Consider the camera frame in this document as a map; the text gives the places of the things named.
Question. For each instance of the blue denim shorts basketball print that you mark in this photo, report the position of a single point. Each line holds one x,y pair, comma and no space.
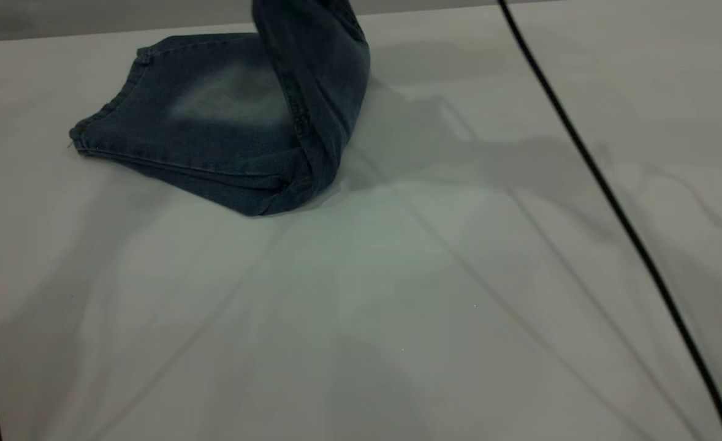
232,141

